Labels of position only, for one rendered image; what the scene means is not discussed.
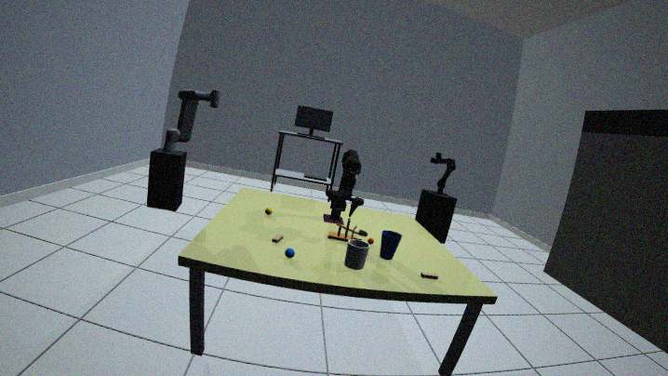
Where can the white cup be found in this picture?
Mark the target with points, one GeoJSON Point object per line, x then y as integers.
{"type": "Point", "coordinates": [356, 254]}

